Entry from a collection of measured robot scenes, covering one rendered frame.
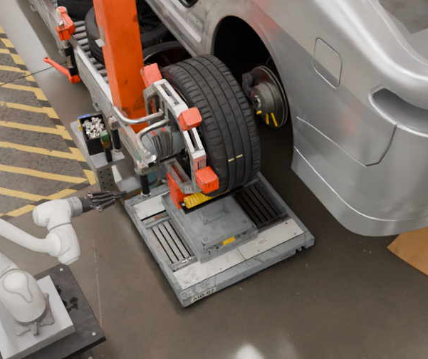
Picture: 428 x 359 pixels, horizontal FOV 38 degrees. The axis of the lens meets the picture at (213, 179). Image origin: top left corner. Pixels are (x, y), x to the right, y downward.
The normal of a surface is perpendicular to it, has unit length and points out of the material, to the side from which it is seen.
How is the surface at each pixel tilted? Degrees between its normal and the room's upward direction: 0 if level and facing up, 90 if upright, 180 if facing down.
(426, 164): 89
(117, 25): 90
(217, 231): 0
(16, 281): 2
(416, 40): 22
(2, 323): 4
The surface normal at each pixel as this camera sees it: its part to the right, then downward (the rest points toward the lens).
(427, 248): 0.00, -0.68
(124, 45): 0.48, 0.63
